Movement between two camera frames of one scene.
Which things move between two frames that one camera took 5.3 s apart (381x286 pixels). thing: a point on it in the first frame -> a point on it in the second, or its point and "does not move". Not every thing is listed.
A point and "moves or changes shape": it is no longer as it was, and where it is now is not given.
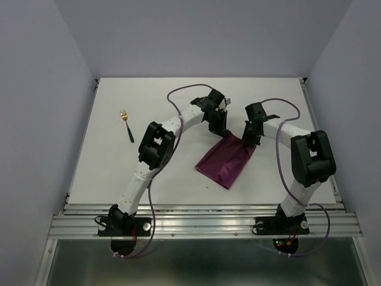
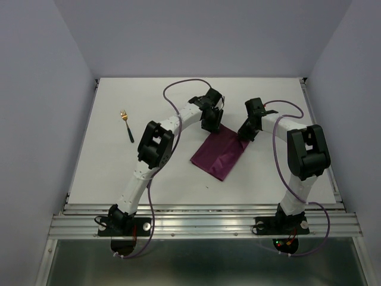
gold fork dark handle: [125, 117] does not move
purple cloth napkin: [224, 162] moves or changes shape
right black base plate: [281, 226] does not move
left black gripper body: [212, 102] does not move
